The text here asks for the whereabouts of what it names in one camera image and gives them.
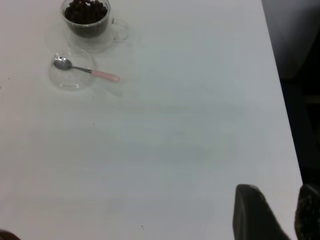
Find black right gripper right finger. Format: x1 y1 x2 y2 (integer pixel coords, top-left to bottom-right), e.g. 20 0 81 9
294 184 320 240

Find clear round glass dish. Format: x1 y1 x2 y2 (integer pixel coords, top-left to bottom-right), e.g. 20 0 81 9
48 48 98 91

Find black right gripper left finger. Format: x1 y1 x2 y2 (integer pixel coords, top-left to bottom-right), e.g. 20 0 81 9
232 184 291 240

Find dark coffee beans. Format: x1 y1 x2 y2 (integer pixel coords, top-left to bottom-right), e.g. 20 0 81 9
64 0 109 38

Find clear glass handled cup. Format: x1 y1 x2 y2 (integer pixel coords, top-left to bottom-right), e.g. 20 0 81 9
59 0 130 54

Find pink handled metal spoon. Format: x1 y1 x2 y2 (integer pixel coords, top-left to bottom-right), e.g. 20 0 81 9
53 56 121 83

